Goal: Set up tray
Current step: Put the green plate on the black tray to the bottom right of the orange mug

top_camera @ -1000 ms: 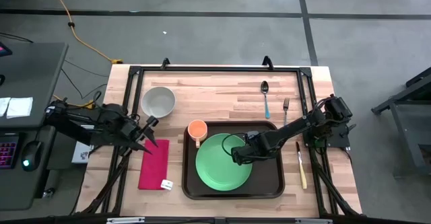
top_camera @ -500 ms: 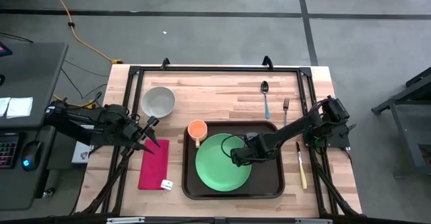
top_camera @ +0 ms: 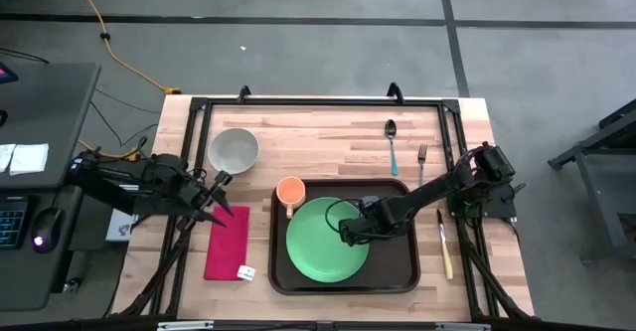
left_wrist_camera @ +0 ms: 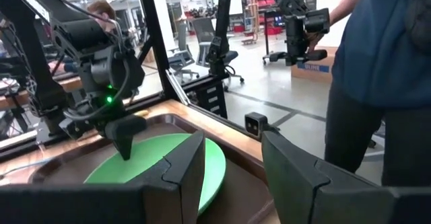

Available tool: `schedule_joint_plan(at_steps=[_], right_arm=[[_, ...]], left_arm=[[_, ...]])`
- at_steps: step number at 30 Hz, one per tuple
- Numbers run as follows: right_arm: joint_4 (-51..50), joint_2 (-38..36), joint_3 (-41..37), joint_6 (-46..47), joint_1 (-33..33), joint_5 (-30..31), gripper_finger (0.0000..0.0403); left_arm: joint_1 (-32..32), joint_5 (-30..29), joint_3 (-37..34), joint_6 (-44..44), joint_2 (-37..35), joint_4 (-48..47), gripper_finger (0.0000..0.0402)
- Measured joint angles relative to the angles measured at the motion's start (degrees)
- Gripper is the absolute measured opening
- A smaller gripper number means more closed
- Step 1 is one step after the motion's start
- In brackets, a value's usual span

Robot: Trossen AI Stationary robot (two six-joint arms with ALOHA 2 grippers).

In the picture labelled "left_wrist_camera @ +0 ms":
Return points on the grey office chair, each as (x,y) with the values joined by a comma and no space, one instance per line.
(203,32)
(182,57)

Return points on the green plate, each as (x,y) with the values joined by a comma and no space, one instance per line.
(148,153)

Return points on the red storage rack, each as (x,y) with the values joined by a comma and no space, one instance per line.
(273,31)

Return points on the person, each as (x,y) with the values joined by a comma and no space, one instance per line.
(101,10)
(370,49)

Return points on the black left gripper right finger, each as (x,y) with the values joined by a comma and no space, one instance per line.
(320,197)

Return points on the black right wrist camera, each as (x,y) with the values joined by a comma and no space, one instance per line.
(72,128)

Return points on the dark brown serving tray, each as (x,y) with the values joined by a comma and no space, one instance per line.
(235,190)

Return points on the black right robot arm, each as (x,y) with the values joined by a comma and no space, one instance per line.
(77,29)

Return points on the small black table camera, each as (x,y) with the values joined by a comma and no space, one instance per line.
(255,124)

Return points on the person's forearm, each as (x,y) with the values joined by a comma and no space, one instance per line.
(341,7)

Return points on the black drawer cabinet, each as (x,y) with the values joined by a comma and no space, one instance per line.
(210,99)

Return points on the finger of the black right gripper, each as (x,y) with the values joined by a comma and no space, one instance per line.
(126,133)

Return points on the cardboard box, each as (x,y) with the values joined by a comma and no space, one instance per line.
(313,67)

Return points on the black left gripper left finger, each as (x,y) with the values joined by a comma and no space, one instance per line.
(101,204)

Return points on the person's hand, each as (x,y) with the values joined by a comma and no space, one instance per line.
(313,40)

